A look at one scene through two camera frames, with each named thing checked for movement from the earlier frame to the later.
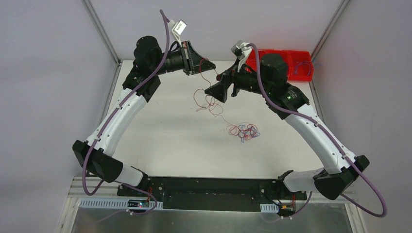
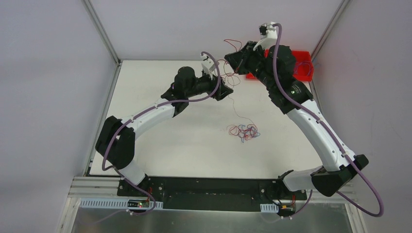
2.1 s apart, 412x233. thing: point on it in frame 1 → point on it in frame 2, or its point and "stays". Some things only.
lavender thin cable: (302, 62) stays
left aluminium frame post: (103, 32) stays
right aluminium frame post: (338, 14) stays
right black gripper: (232, 81) → (242, 58)
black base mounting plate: (213, 193) stays
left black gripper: (187, 58) → (217, 89)
